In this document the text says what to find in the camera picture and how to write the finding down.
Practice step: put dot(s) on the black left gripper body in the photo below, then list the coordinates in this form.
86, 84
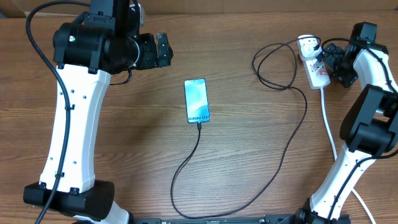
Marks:
148, 58

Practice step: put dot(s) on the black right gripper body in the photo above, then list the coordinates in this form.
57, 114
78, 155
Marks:
339, 65

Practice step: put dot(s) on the brown cardboard backdrop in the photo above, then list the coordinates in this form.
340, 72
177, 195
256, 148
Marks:
20, 8

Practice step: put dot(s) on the black smartphone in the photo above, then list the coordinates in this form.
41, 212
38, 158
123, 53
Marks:
196, 99

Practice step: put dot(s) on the white power strip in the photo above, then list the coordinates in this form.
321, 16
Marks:
316, 71

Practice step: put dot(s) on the white charger adapter plug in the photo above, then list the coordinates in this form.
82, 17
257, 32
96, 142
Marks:
308, 51

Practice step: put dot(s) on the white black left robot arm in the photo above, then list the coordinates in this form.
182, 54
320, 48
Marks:
103, 41

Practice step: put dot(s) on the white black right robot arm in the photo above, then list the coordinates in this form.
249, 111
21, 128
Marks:
368, 131

